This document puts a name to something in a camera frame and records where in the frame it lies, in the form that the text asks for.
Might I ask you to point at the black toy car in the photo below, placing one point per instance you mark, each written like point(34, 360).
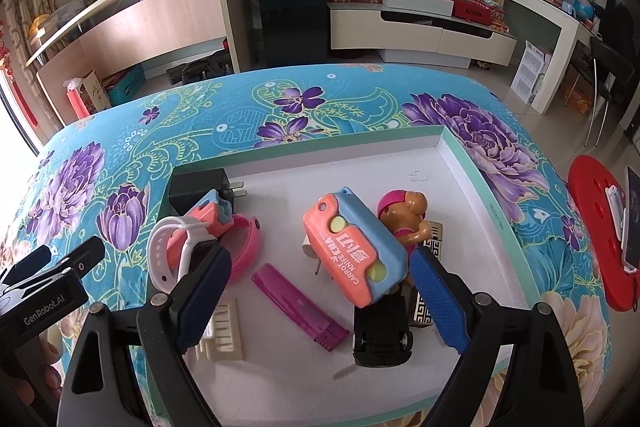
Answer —
point(380, 332)

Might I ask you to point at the wooden shelf cabinet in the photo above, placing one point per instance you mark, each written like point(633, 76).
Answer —
point(150, 22)

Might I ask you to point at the small blue globe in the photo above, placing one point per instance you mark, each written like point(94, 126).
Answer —
point(584, 9)

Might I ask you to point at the red hanging knot decoration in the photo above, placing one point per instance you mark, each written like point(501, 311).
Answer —
point(22, 102)

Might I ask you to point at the black gold patterned box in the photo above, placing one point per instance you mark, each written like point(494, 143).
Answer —
point(435, 237)

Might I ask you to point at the white desk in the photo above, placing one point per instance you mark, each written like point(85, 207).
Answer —
point(565, 32)

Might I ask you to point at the white television stand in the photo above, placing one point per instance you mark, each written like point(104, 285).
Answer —
point(425, 39)

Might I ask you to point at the red plastic stool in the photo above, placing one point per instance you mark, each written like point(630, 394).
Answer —
point(590, 207)

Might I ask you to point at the pink brown toy dog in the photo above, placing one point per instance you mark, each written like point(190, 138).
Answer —
point(400, 207)

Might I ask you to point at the red gift bag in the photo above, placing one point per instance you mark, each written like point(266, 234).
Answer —
point(77, 102)

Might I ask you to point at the flat white box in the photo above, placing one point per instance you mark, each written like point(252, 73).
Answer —
point(417, 2)

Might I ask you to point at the black chair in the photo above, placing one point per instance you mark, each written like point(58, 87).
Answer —
point(610, 67)

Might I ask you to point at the floral teal blanket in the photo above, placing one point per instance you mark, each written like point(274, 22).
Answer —
point(320, 107)

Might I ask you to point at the person's left hand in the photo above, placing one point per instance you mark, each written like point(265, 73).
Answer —
point(50, 377)

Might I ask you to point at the flat red box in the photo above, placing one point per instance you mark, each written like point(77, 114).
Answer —
point(477, 12)

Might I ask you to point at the black power adapter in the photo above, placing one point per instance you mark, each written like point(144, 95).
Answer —
point(197, 192)

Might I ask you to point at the white desk calendar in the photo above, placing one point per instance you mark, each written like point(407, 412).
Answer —
point(527, 74)

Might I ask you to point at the smartphone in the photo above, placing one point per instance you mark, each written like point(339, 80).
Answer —
point(632, 217)

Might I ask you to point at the shallow green cardboard box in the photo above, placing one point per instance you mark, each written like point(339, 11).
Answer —
point(450, 187)

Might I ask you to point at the yellow plastic lid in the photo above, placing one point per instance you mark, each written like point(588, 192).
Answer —
point(41, 27)

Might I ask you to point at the white charger plug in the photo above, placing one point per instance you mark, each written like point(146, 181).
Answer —
point(309, 249)

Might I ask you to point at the purple folding comb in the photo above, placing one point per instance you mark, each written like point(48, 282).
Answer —
point(295, 302)

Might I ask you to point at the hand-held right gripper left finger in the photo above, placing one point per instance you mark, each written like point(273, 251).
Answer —
point(200, 297)

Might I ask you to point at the small orange blue toy knife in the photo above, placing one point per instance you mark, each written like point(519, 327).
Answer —
point(205, 214)

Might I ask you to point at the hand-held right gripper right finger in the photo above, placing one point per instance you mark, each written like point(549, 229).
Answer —
point(440, 302)

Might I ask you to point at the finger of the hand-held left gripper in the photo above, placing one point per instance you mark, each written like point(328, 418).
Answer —
point(27, 264)
point(82, 257)

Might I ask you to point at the cream hair clip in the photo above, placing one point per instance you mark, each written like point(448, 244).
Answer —
point(225, 332)

